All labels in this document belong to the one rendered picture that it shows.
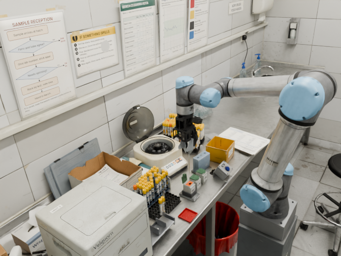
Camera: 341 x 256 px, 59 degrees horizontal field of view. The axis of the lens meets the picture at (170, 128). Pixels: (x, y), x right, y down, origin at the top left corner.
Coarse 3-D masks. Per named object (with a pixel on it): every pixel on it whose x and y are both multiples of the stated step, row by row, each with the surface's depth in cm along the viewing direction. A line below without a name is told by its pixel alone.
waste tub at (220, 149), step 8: (216, 136) 184; (208, 144) 178; (216, 144) 187; (224, 144) 184; (232, 144) 176; (216, 152) 174; (224, 152) 171; (232, 152) 180; (216, 160) 176; (224, 160) 173
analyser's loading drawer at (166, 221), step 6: (162, 216) 135; (168, 216) 133; (156, 222) 131; (162, 222) 128; (168, 222) 131; (174, 222) 132; (150, 228) 127; (156, 228) 129; (162, 228) 128; (168, 228) 129; (156, 234) 126; (162, 234) 126; (156, 240) 123
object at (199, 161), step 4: (204, 152) 169; (208, 152) 169; (196, 156) 166; (200, 156) 165; (204, 156) 165; (208, 156) 168; (196, 160) 163; (200, 160) 164; (204, 160) 167; (208, 160) 169; (196, 164) 164; (200, 164) 165; (204, 164) 168; (208, 164) 171; (196, 168) 166; (204, 168) 169; (208, 168) 171
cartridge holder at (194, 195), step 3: (195, 189) 151; (180, 192) 153; (183, 192) 150; (186, 192) 149; (195, 192) 151; (180, 195) 152; (183, 195) 151; (186, 195) 150; (189, 195) 148; (192, 195) 149; (195, 195) 150; (198, 195) 150; (189, 198) 149; (192, 198) 148; (195, 198) 148
